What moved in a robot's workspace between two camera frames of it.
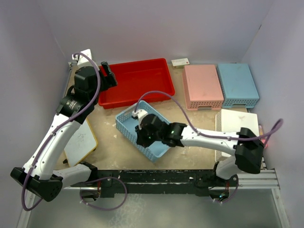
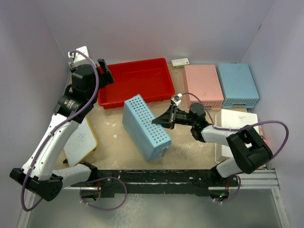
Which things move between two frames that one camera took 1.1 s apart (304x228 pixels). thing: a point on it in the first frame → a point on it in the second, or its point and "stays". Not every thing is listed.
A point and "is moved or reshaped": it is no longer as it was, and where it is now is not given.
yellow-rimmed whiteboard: (83, 142) stays
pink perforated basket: (203, 90) stays
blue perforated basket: (128, 124) is moved or reshaped
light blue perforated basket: (237, 86) stays
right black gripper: (141, 139) → (168, 118)
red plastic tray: (134, 78) stays
